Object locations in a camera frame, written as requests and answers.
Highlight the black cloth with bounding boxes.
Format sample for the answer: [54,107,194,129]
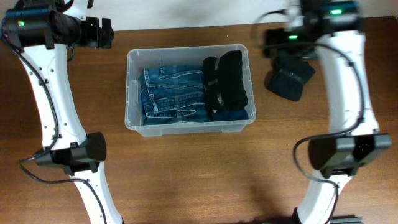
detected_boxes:
[266,54,315,101]

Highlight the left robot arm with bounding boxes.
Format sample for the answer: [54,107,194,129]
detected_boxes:
[1,1,123,223]

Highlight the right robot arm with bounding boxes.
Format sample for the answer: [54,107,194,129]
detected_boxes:
[263,1,392,223]

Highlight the clear plastic storage bin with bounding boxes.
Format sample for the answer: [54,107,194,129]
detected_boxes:
[124,44,257,137]

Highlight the dark blue jeans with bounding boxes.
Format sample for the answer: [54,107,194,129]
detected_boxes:
[139,65,211,125]

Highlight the blue taped shirt bundle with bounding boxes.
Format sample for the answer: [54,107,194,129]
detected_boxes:
[210,109,248,121]

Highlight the black taped clothing bundle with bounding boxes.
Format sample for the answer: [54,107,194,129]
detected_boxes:
[203,50,248,120]

